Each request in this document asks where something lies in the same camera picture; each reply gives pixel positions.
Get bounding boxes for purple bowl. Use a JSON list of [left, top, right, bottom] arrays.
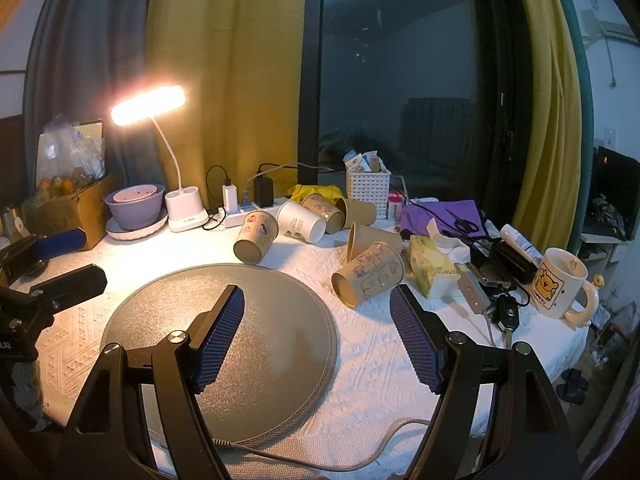
[[104, 184, 165, 230]]

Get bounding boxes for white remote with red light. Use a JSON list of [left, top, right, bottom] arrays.
[[457, 272, 491, 314]]

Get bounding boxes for yellow cloth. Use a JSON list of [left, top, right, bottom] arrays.
[[285, 184, 344, 204]]

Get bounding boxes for round grey placemat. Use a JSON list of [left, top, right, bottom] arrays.
[[102, 264, 338, 445]]

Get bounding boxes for plain brown paper cup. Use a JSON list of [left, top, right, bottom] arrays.
[[335, 197, 378, 230], [347, 223, 402, 262]]

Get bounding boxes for white paper cup lying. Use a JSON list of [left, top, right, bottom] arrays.
[[277, 200, 326, 244]]

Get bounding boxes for small pink-lid bottle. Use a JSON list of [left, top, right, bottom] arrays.
[[387, 193, 404, 224]]

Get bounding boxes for white textured tablecloth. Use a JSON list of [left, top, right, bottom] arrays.
[[14, 216, 591, 480]]

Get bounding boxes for white plate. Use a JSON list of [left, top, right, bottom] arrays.
[[105, 208, 168, 242]]

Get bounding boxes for yellow curtain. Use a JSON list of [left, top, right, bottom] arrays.
[[146, 0, 305, 209], [513, 0, 582, 252]]

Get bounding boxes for grey cable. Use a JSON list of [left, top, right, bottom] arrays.
[[211, 416, 432, 474]]

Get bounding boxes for purple cloth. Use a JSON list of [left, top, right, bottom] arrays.
[[399, 200, 480, 240]]

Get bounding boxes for plain brown paper cup middle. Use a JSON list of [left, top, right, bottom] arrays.
[[347, 223, 402, 262]]

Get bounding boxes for white charger adapter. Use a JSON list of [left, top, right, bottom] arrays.
[[222, 184, 239, 214]]

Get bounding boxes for yellow curtain left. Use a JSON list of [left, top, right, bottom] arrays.
[[146, 0, 305, 209]]

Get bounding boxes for paper cup lying left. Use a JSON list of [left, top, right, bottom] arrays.
[[233, 210, 279, 266]]

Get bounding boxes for yellow tissue box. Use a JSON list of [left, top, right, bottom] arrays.
[[409, 235, 460, 300]]

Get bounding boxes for white tube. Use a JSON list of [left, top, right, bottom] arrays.
[[499, 224, 542, 266]]

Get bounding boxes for cardboard box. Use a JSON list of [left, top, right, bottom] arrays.
[[22, 172, 122, 250]]

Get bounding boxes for white bear mug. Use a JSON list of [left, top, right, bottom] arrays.
[[530, 247, 599, 327]]

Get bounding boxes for plain brown paper cup back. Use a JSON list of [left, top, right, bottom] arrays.
[[335, 197, 378, 230]]

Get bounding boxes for grey curtain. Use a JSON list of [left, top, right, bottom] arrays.
[[23, 0, 165, 184]]

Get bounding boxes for white plastic basket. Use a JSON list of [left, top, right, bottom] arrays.
[[345, 170, 392, 219]]

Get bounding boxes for black scissors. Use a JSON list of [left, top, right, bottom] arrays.
[[445, 208, 488, 238]]

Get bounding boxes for paper cup patterned back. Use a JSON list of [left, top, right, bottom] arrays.
[[302, 194, 344, 234]]

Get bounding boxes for black charger adapter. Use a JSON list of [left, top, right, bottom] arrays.
[[254, 176, 274, 208]]

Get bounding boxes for white desk lamp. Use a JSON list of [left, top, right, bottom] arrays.
[[110, 84, 209, 233]]

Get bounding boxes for paper cup lying front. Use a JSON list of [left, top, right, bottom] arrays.
[[331, 242, 405, 308]]

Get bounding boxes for clear plastic bag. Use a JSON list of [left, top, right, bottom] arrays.
[[36, 116, 106, 200]]

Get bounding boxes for white power strip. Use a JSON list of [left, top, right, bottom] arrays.
[[222, 197, 286, 229]]

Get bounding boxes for black pouch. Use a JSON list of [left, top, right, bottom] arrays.
[[489, 240, 537, 284]]

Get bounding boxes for yellow curtain right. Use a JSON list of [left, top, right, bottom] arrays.
[[513, 0, 582, 252]]

